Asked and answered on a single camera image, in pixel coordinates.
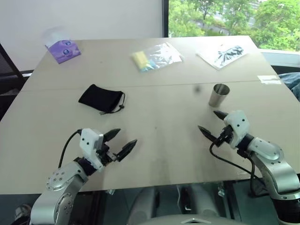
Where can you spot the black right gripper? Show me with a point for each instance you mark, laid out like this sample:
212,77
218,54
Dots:
225,135

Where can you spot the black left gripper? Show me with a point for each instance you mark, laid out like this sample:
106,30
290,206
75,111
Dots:
106,153

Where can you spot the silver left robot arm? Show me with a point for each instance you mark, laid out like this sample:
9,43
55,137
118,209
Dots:
63,179

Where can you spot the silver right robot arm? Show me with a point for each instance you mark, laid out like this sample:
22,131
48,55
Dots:
281,168

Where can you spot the clear bag with yellow items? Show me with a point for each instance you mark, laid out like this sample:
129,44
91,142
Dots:
154,57

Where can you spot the stainless steel cup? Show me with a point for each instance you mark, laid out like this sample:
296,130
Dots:
218,97

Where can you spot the grey rounded robot leg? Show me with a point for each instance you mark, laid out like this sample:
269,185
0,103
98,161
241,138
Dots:
144,204
206,201

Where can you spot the person's blue jeans leg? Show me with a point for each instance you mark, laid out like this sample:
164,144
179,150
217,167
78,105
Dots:
291,83

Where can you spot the purple tissue box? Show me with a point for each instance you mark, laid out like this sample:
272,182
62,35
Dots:
64,50

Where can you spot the grey shoe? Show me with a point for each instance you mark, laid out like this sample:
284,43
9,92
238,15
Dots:
23,212

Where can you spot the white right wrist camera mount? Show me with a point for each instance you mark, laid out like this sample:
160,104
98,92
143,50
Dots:
239,127

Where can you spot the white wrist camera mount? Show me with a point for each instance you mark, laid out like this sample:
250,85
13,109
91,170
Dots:
239,127
89,145

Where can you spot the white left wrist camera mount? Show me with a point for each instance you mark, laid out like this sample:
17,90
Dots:
89,145

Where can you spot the metal table bracket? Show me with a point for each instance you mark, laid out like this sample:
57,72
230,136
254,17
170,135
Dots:
221,189

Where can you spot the dark window frame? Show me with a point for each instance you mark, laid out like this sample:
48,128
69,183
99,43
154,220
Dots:
165,18

